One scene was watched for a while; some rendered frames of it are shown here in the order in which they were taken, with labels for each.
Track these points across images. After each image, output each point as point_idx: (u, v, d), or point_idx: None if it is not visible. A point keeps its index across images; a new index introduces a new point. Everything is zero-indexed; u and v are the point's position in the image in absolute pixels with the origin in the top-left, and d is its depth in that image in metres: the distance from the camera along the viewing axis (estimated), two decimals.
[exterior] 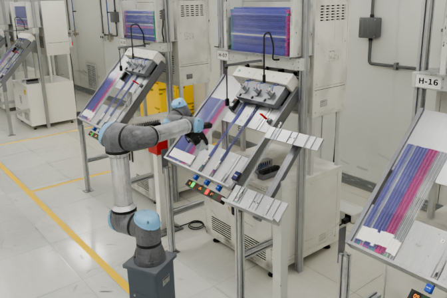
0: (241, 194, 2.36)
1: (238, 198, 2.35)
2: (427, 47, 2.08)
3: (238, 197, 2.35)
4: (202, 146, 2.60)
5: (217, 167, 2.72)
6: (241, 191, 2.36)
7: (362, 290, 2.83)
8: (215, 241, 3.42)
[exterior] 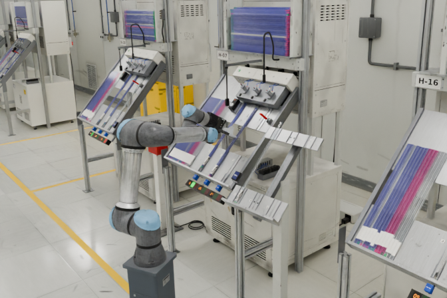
0: (241, 194, 2.36)
1: (238, 198, 2.35)
2: (427, 47, 2.08)
3: (238, 197, 2.35)
4: None
5: (214, 171, 2.71)
6: (241, 191, 2.36)
7: (362, 290, 2.83)
8: (215, 241, 3.42)
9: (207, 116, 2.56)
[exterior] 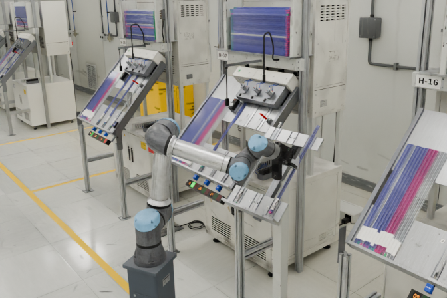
0: (241, 194, 2.36)
1: (238, 198, 2.35)
2: (427, 47, 2.08)
3: (238, 197, 2.35)
4: None
5: (275, 206, 2.21)
6: (241, 191, 2.36)
7: (362, 290, 2.83)
8: (215, 241, 3.42)
9: (277, 147, 2.10)
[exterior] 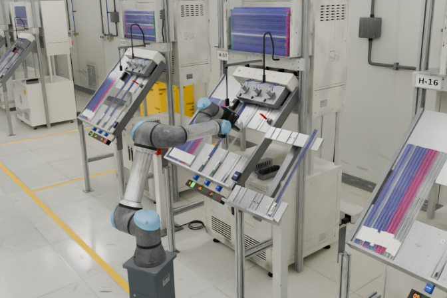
0: (218, 164, 2.72)
1: (215, 167, 2.71)
2: (427, 47, 2.08)
3: (215, 167, 2.71)
4: None
5: (273, 211, 2.20)
6: (218, 162, 2.72)
7: (362, 290, 2.83)
8: (215, 241, 3.42)
9: (221, 110, 2.62)
